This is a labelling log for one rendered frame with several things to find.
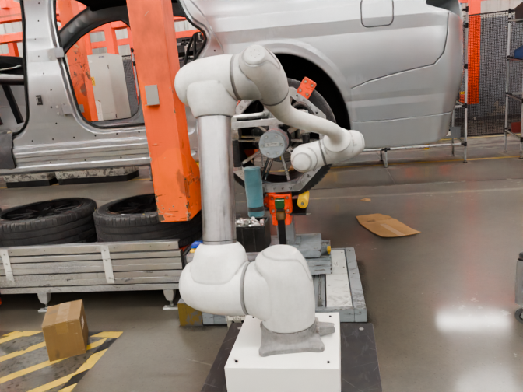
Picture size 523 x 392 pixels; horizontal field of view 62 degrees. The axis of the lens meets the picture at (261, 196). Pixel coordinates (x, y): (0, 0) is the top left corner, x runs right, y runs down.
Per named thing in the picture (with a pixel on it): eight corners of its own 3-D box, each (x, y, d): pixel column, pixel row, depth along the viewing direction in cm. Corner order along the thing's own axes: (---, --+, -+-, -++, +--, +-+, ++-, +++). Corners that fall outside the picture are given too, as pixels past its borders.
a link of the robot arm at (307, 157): (296, 172, 183) (326, 162, 180) (293, 179, 168) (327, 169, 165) (288, 147, 181) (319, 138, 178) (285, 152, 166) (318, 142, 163)
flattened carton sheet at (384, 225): (387, 215, 372) (386, 211, 371) (421, 234, 319) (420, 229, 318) (354, 220, 367) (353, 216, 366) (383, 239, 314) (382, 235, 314)
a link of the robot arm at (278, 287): (311, 335, 117) (304, 258, 112) (247, 332, 122) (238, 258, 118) (320, 307, 132) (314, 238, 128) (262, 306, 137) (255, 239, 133)
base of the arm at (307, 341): (339, 351, 118) (338, 332, 117) (258, 357, 119) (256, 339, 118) (331, 318, 136) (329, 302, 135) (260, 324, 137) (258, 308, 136)
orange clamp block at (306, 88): (307, 99, 228) (317, 83, 225) (307, 99, 220) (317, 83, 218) (296, 92, 228) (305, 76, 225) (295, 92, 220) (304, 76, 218)
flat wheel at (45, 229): (-24, 270, 250) (-34, 230, 244) (8, 237, 312) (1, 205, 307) (96, 250, 265) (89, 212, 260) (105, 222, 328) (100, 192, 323)
